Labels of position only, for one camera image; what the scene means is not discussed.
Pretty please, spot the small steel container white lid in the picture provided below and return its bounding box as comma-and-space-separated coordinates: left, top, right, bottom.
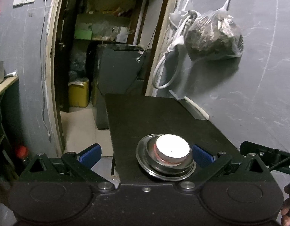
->
153, 134, 191, 166

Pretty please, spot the shiny steel bowl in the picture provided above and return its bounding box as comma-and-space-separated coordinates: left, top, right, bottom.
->
145, 135, 197, 176

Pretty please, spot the green box on shelf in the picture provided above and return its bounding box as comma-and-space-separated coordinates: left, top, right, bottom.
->
74, 29, 93, 40

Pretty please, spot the white looped hose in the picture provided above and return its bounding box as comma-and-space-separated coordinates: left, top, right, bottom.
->
151, 10, 199, 90

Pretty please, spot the beige side shelf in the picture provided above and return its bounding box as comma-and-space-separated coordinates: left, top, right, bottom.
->
0, 76, 18, 96

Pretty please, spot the thin wall cable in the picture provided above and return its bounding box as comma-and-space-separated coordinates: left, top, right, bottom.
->
39, 0, 52, 142

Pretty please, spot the yellow jerrycan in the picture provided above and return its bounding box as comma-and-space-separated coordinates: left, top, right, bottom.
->
68, 78, 89, 108

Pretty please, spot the right hand of person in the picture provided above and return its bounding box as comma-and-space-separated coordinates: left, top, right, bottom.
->
281, 184, 290, 226

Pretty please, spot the dark grey cabinet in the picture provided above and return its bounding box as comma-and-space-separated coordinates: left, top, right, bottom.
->
95, 43, 144, 95

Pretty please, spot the knife with white handle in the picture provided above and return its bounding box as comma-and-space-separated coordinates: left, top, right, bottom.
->
169, 90, 210, 120

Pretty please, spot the plastic bag of dark material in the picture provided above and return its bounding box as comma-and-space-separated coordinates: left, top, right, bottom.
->
184, 0, 243, 61

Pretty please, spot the steel plate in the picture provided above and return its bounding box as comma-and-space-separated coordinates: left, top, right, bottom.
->
136, 134, 195, 181

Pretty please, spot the red capped dark bottle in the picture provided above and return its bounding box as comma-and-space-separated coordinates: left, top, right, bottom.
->
16, 145, 30, 166

